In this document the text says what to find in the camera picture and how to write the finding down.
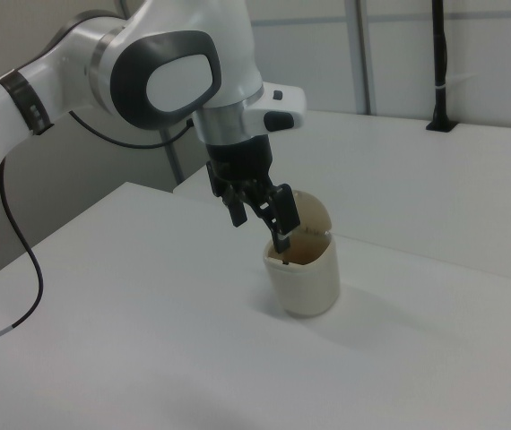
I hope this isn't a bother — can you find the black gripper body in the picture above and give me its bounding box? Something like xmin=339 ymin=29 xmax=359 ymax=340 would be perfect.
xmin=204 ymin=133 xmax=276 ymax=199

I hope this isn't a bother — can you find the small white lidded bin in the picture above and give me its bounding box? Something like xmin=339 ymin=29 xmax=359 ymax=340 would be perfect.
xmin=261 ymin=189 xmax=342 ymax=320

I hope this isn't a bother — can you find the black pole with base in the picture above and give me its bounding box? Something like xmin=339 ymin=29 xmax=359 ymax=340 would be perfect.
xmin=425 ymin=0 xmax=459 ymax=133

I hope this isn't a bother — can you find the grey slanted partition post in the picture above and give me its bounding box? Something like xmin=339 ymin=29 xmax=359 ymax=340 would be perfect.
xmin=162 ymin=126 xmax=185 ymax=186

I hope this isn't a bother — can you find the grey upright partition post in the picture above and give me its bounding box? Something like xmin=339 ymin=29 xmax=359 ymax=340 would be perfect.
xmin=354 ymin=0 xmax=377 ymax=116

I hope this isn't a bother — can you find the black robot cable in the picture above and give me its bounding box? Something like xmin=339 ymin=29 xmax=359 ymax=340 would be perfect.
xmin=0 ymin=109 xmax=195 ymax=350

